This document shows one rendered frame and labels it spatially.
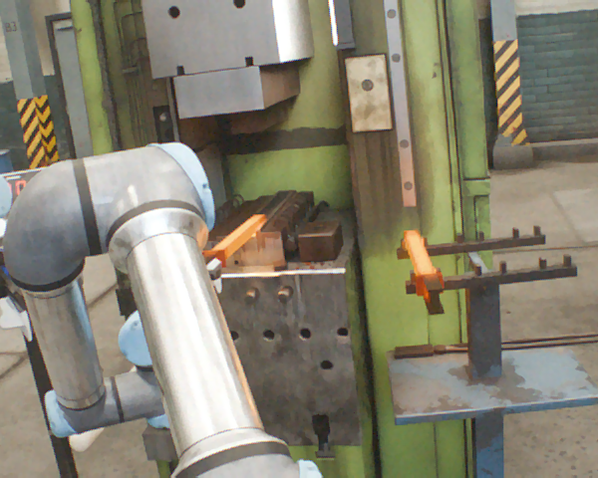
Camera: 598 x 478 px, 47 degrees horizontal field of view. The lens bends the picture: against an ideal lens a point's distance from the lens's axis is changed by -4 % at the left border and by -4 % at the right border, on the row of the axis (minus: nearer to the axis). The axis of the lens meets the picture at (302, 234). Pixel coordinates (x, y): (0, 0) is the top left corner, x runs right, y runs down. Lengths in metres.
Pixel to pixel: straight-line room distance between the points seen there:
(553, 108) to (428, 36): 5.92
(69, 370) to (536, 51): 6.79
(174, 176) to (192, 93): 0.80
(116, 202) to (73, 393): 0.35
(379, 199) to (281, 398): 0.53
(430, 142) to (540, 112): 5.87
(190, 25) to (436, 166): 0.65
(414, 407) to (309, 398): 0.37
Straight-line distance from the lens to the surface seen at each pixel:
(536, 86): 7.49
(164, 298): 0.72
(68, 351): 0.97
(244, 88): 1.56
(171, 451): 2.06
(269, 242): 1.62
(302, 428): 1.73
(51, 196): 0.80
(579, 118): 7.59
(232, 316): 1.64
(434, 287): 1.17
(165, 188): 0.79
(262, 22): 1.55
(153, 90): 1.79
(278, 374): 1.67
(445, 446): 1.97
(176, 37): 1.61
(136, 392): 1.11
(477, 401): 1.39
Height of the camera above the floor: 1.39
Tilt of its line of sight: 15 degrees down
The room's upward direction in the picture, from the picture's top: 7 degrees counter-clockwise
